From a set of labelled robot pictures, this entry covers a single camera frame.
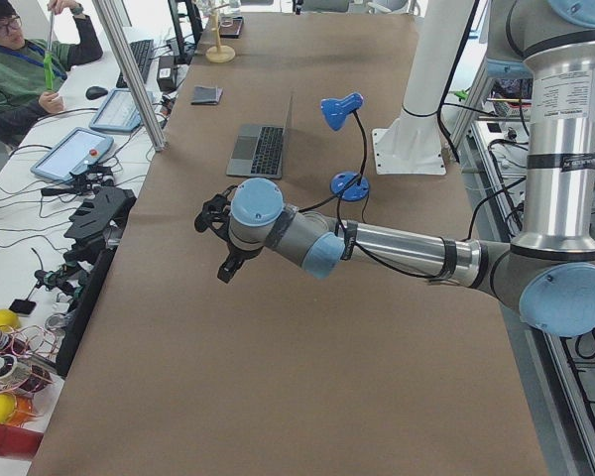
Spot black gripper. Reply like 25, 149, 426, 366
194, 184, 244, 283

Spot grey laptop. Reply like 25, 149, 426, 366
226, 92, 294, 179

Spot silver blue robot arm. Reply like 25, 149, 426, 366
194, 1, 595, 337

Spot blue desk lamp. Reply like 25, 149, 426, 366
320, 92, 370, 202

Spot black plastic rack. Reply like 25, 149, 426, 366
56, 186, 136, 378

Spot folded grey cloth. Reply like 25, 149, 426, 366
190, 85, 223, 105

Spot far blue teach pendant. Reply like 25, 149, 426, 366
89, 88, 142, 134

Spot blue teach pendant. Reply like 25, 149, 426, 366
89, 88, 142, 134
30, 128, 113, 181

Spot near blue teach pendant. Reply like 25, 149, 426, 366
30, 128, 113, 181

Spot black power adapter box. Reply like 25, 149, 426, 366
157, 55, 178, 92

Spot wooden stand with round base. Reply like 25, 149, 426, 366
205, 1, 236, 63

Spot small black square pad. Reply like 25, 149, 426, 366
9, 298, 37, 315

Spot black computer mouse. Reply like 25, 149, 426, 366
85, 86, 108, 100

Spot black computer keyboard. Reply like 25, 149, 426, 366
128, 40, 154, 83

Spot dark wooden tray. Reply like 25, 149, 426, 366
219, 17, 244, 39

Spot upper yellow ball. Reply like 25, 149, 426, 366
0, 308, 21, 332

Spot person in green jacket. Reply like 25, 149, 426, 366
0, 1, 103, 148

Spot red cylinder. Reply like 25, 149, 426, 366
0, 424, 44, 461

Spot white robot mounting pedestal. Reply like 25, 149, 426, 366
373, 0, 478, 176

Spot copper wire basket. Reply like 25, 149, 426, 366
0, 330, 55, 426

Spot aluminium frame post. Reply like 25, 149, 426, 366
93, 0, 167, 152

